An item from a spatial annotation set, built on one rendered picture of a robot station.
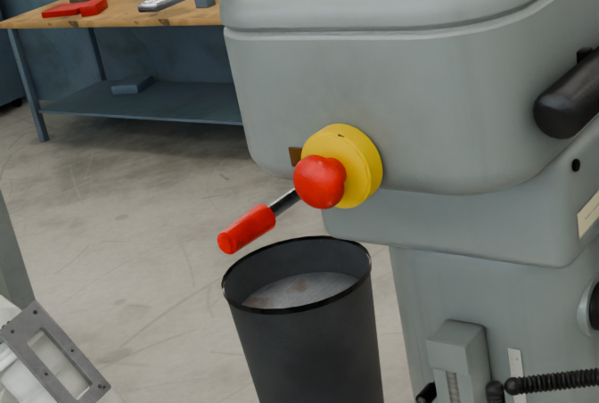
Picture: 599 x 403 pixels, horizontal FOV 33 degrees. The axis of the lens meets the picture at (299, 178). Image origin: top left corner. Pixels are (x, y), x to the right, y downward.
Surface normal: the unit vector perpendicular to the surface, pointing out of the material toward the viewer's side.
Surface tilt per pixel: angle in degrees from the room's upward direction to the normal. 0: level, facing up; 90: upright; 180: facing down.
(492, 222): 90
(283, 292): 0
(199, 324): 0
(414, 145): 90
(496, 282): 90
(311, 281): 0
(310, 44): 90
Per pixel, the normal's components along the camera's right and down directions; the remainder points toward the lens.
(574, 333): 0.43, 0.25
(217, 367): -0.18, -0.91
